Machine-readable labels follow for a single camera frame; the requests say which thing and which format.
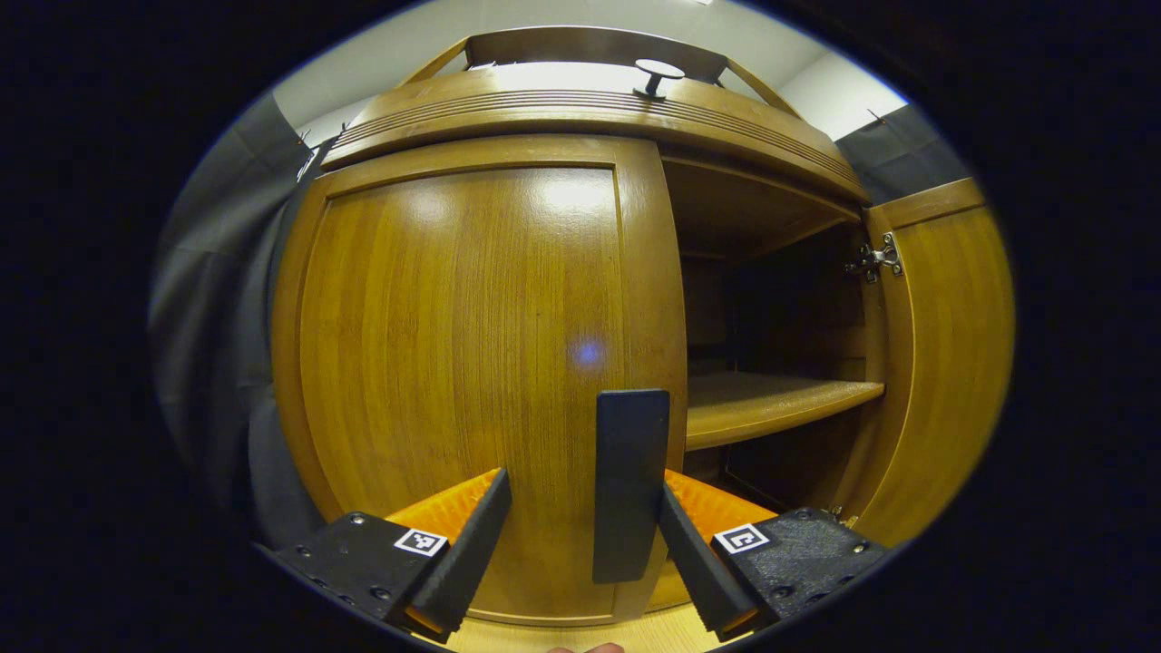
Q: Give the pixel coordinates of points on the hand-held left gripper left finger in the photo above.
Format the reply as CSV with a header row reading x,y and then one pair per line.
x,y
472,544

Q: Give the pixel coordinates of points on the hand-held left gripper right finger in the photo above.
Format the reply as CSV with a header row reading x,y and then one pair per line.
x,y
694,553

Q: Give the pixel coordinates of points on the wooden double-door shoe cabinet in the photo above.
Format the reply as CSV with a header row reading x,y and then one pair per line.
x,y
771,399

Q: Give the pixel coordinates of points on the wooden cabinet door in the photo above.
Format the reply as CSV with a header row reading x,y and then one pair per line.
x,y
943,363
453,363

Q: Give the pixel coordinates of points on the wooden drawer with black knob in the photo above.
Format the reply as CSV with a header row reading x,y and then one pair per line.
x,y
544,113

